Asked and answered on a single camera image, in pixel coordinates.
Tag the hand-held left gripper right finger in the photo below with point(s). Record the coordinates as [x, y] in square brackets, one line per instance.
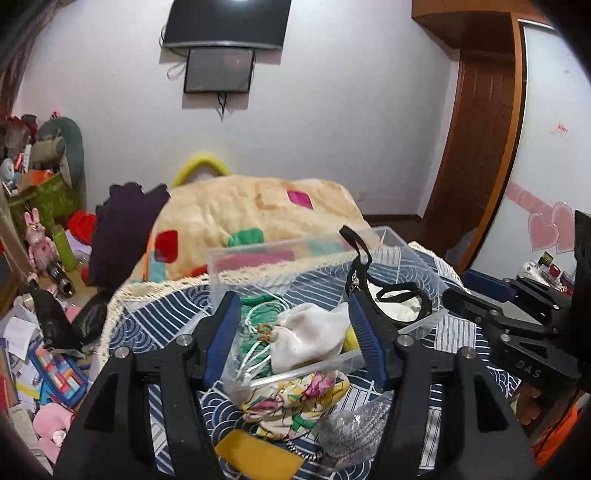
[364, 339]

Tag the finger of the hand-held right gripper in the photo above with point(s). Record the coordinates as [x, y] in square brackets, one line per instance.
[531, 290]
[475, 307]

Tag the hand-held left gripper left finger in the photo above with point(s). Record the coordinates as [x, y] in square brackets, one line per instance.
[222, 334]

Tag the white sock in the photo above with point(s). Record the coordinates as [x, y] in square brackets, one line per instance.
[304, 337]

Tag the clear plastic box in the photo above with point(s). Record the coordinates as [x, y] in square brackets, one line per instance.
[258, 261]

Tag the person's right forearm orange sleeve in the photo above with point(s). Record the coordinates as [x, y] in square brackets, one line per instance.
[556, 431]

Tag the person's right hand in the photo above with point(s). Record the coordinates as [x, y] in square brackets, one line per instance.
[528, 401]

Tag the yellow-green cloth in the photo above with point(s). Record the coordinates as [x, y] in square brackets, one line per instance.
[351, 339]

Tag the black bra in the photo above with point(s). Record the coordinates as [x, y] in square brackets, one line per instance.
[358, 279]

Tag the pink heart stickers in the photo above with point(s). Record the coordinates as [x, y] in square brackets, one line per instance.
[549, 226]

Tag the blue wave-pattern blanket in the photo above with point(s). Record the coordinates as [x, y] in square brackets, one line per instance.
[152, 318]

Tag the floral cloth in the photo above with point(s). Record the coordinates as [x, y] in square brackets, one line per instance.
[295, 401]

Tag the beige fleece blanket colour patches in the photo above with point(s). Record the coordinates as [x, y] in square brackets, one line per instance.
[221, 217]

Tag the yellow cloth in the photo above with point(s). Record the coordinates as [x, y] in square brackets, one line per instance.
[254, 454]

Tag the dark purple cloth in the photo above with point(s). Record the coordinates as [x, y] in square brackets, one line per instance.
[124, 226]

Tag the colourful striped box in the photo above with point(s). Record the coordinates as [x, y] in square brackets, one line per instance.
[57, 376]

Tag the black bag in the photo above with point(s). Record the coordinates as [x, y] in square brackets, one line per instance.
[53, 318]

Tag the red cloth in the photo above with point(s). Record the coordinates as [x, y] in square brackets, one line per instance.
[83, 226]

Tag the green bottle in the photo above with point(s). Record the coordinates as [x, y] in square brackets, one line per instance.
[63, 247]

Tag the pink plush toy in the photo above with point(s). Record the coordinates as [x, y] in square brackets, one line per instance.
[51, 424]

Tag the white sliding door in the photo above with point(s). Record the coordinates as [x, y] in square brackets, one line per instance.
[549, 92]

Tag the pink rabbit toy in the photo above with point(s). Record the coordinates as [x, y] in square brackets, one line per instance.
[39, 247]

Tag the green cardboard box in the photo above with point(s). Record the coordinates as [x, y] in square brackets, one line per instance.
[51, 196]

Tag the grey plush toy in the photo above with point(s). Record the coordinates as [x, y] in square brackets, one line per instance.
[69, 138]

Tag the small wall screen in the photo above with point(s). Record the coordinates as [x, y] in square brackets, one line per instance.
[219, 69]

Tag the black wall television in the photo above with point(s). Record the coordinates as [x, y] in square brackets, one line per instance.
[226, 21]

